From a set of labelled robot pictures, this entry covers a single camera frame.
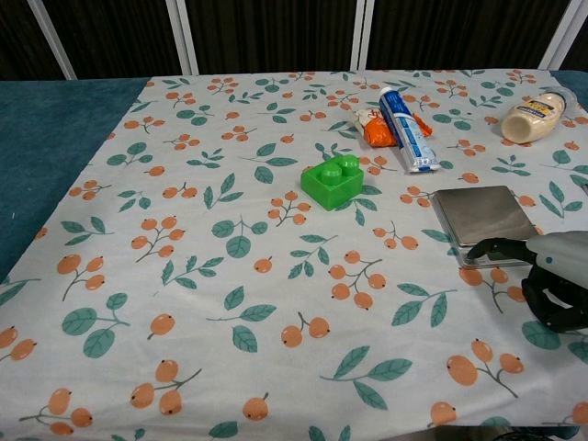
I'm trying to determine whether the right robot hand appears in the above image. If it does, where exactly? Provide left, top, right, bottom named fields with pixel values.
left=466, top=231, right=588, bottom=334

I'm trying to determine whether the silver digital kitchen scale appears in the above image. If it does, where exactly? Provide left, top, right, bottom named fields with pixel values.
left=431, top=185, right=544, bottom=270

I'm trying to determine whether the green toy brick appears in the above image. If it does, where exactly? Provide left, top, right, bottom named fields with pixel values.
left=300, top=154, right=364, bottom=211

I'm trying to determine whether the cream mayonnaise squeeze bottle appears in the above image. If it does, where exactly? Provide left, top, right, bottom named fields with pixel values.
left=499, top=86, right=581, bottom=142

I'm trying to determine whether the blue white toothpaste tube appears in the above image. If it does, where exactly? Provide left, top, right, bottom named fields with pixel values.
left=379, top=85, right=441, bottom=175

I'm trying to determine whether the orange white snack packet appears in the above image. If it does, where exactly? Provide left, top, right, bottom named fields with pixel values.
left=351, top=107, right=434, bottom=149

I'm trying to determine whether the floral print tablecloth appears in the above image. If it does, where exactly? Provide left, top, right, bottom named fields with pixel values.
left=0, top=68, right=588, bottom=441

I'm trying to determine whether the white metal frame post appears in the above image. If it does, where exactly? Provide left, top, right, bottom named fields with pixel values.
left=538, top=0, right=588, bottom=71
left=164, top=0, right=199, bottom=77
left=28, top=0, right=77, bottom=80
left=350, top=0, right=377, bottom=73

